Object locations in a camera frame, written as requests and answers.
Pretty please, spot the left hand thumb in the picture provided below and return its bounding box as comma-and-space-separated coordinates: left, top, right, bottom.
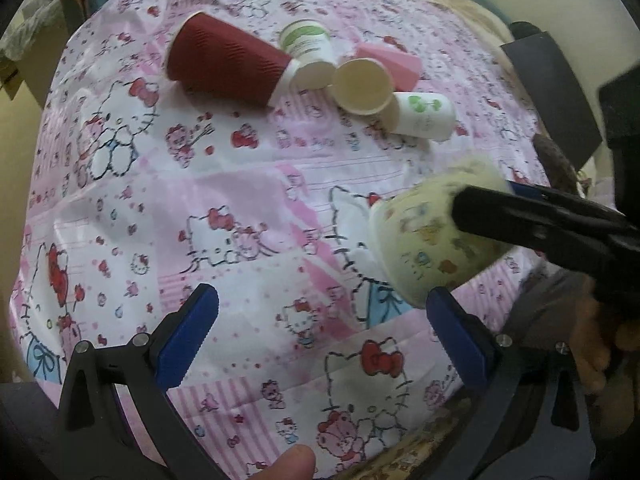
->
250, 444, 316, 480

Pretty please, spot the white cup green leaf print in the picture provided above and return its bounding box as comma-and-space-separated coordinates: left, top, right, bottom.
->
380, 92, 457, 142

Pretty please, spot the cartoon print paper cup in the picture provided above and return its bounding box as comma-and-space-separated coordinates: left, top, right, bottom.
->
368, 155, 511, 309

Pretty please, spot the white patterned paper cup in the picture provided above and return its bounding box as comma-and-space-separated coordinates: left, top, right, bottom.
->
330, 58, 395, 116

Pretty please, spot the right hand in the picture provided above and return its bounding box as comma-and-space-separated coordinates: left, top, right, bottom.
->
570, 290, 639, 439

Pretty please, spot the pink Hello Kitty blanket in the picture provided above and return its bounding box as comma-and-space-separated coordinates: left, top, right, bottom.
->
9, 0, 546, 479

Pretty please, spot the black flat board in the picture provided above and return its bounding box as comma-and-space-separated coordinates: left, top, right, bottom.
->
501, 32, 602, 170

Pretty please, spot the grey fuzzy object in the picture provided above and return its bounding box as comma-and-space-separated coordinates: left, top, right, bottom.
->
532, 133, 578, 195

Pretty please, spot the dark red ribbed paper cup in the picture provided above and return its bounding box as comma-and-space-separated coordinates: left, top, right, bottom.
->
165, 12, 300, 107

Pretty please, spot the white cup green band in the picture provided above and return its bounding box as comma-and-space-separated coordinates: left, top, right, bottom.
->
279, 20, 337, 90

